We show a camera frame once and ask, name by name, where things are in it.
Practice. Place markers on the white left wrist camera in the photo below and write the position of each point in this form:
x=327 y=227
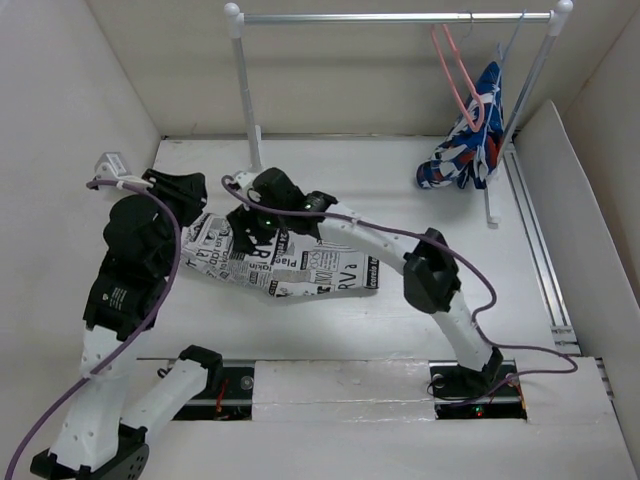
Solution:
x=111 y=166

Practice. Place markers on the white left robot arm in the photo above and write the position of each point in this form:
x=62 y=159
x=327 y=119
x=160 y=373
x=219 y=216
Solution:
x=100 y=438

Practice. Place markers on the blue patterned garment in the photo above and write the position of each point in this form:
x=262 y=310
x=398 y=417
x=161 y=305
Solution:
x=467 y=157

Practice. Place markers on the aluminium rail right side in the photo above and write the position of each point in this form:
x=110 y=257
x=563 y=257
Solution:
x=557 y=313

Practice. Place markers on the white clothes rack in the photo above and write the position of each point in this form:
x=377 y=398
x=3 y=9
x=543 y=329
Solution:
x=237 y=20

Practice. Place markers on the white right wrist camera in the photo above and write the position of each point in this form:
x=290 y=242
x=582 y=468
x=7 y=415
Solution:
x=243 y=180

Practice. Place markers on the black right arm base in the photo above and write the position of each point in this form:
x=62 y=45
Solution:
x=456 y=399

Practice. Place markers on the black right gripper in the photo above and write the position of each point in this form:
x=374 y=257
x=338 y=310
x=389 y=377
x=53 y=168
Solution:
x=241 y=218

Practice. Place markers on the newspaper print trousers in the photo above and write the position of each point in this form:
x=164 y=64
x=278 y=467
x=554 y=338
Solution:
x=290 y=265

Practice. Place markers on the light blue clothes hanger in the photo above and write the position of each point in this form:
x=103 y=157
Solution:
x=507 y=50

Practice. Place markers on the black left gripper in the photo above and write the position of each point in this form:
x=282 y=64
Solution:
x=191 y=188

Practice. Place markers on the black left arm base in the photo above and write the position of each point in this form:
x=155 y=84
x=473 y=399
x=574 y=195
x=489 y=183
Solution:
x=232 y=402

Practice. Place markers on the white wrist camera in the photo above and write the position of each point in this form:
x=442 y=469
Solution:
x=111 y=166
x=243 y=180

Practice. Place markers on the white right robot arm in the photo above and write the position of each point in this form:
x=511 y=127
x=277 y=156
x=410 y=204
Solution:
x=271 y=203

